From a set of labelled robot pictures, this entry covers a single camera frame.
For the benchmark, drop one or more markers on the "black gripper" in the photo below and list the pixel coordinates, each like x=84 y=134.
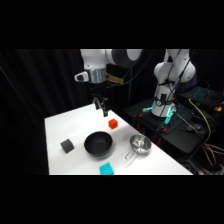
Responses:
x=97 y=89

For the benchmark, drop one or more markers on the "red cube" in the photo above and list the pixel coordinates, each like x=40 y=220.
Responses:
x=113 y=123

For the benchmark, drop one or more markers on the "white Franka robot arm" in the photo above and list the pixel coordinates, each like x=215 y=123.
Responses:
x=166 y=71

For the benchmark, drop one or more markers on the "black bowl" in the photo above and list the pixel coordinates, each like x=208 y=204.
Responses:
x=98 y=144

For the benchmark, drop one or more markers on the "dark grey cube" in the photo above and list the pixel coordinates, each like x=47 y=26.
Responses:
x=67 y=146

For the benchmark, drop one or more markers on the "silver metal measuring cup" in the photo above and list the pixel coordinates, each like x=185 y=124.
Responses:
x=140 y=144

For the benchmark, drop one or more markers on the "cyan block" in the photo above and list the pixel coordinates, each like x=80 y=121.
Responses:
x=106 y=169

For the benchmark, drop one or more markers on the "black curtain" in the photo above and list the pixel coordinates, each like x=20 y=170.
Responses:
x=36 y=86

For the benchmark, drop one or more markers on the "green base light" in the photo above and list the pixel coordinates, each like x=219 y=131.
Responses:
x=169 y=116

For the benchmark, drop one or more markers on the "black robot stand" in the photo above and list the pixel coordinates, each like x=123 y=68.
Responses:
x=180 y=133

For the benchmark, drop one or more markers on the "black laptop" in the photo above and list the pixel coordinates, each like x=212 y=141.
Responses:
x=203 y=95

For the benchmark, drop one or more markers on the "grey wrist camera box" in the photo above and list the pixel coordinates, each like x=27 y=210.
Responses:
x=81 y=77

